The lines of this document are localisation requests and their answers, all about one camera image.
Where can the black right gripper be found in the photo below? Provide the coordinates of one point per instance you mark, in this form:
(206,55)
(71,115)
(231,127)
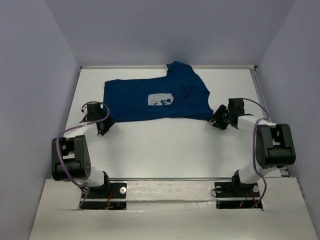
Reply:
(219,124)

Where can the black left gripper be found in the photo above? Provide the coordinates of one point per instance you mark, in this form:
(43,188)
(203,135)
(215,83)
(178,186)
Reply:
(106,124)

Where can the blue printed t shirt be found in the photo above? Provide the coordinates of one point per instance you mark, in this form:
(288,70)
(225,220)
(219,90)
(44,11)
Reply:
(181,93)

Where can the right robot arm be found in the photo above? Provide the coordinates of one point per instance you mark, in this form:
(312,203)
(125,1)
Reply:
(272,148)

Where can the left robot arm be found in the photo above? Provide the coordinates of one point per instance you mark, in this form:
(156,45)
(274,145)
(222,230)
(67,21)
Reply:
(70,157)

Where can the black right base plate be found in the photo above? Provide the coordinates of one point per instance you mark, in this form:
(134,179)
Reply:
(229,198)

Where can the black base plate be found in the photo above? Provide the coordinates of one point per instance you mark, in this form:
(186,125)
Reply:
(112,198)
(229,198)

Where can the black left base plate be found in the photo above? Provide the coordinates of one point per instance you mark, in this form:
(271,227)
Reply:
(112,198)

